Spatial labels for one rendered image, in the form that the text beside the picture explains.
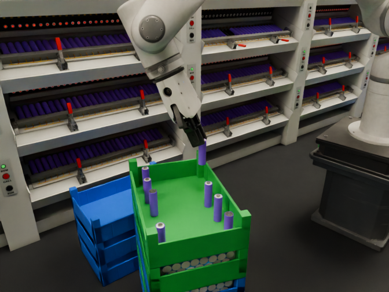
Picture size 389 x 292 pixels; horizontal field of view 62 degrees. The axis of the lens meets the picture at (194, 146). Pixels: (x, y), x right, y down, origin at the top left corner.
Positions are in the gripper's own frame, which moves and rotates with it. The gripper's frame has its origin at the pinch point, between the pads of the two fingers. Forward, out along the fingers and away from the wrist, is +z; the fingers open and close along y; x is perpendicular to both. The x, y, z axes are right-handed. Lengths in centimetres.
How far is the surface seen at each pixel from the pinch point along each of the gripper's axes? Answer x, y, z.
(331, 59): -41, 144, 26
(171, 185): 13.0, 1.7, 11.1
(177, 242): 2.8, -23.8, 10.8
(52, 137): 51, 14, -11
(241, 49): -5, 76, -7
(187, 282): 5.8, -22.9, 21.0
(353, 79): -52, 163, 48
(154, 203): 11.0, -12.2, 7.8
